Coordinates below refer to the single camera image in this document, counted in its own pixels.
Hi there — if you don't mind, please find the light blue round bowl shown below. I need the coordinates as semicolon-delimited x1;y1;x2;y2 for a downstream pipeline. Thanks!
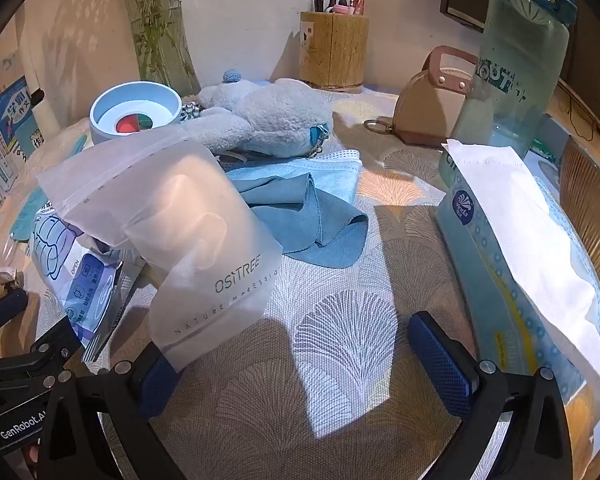
89;81;182;147

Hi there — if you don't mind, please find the frosted zip bag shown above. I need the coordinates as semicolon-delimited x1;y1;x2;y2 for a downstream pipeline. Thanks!
36;127;284;373

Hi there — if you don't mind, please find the beige small handbag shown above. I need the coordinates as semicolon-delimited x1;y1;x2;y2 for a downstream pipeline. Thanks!
395;46;473;148

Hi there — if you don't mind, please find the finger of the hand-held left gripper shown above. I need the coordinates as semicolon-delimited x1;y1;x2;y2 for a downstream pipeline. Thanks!
0;286;30;342
0;317;81;387

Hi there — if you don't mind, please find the green flower bunch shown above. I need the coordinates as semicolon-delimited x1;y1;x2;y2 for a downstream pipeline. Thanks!
77;0;186;86

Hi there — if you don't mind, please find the blue cloth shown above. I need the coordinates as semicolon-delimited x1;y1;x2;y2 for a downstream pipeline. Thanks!
227;170;370;267

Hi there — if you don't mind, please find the blue printed book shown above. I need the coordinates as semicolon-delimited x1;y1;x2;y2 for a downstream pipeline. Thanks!
0;77;43;158

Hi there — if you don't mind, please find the thin black cable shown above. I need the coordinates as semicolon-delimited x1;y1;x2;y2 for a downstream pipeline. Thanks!
555;92;600;141

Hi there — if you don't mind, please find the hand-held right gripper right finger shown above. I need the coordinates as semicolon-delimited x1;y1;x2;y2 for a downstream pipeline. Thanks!
407;310;573;480

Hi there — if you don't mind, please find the soft tissue pack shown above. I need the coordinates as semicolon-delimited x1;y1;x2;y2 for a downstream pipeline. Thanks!
435;138;600;406

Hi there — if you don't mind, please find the blue white wet wipes pack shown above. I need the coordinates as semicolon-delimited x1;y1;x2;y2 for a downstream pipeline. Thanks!
30;205;126;361

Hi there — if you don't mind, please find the metal key ring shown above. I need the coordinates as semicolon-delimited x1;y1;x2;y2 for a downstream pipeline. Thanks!
363;117;398;134

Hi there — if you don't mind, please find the light blue face mask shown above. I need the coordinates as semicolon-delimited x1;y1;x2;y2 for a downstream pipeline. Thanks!
225;149;363;201

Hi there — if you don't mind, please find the wooden pen holder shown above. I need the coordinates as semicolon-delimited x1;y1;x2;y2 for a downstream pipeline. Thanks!
299;10;370;93

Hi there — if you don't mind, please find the grey plush toy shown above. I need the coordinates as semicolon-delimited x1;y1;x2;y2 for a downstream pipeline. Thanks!
180;71;336;157

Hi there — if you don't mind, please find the brown wicker chair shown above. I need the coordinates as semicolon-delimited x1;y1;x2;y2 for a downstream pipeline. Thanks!
560;137;600;281

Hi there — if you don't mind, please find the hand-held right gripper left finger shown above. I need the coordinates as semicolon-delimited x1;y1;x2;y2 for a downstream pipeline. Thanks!
39;342;188;480

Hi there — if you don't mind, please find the glass vase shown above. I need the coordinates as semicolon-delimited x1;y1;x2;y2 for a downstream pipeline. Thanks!
115;0;201;96

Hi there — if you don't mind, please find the blue-green water bottle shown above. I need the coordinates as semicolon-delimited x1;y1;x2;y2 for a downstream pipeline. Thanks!
452;0;578;146

